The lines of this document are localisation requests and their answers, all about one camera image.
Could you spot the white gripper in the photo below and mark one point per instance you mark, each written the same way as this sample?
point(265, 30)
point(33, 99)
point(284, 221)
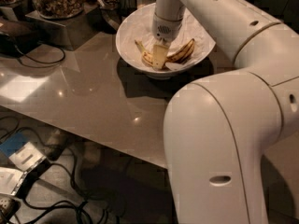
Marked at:
point(165, 30)

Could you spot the yellow spotted banana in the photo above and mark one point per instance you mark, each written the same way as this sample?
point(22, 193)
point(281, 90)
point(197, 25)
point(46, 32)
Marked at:
point(180, 56)

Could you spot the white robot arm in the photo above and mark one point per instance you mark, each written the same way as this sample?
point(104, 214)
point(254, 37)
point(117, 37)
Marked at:
point(217, 128)

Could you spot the white ceramic bowl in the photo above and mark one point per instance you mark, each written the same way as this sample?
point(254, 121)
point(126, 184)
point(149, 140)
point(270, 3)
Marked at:
point(130, 31)

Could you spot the white paper napkin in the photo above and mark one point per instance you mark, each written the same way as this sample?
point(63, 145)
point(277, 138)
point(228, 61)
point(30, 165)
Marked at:
point(140, 25)

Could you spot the grey metal stand block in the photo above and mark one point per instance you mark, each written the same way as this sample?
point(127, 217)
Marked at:
point(71, 33)

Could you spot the dark brown device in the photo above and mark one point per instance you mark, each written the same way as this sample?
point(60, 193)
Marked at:
point(17, 37)

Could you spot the dark nuts container left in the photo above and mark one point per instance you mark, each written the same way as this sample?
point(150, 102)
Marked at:
point(14, 10)

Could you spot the blue white box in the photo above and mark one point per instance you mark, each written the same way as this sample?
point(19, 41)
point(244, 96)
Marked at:
point(22, 152)

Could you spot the white box on floor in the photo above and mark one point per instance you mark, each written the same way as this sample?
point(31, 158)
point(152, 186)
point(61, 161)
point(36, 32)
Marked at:
point(10, 181)

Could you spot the power strip on floor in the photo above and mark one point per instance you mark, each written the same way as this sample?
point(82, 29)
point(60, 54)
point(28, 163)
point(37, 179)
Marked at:
point(8, 207)

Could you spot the black wire mesh cup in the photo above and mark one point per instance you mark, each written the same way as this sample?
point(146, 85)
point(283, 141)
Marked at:
point(126, 7)

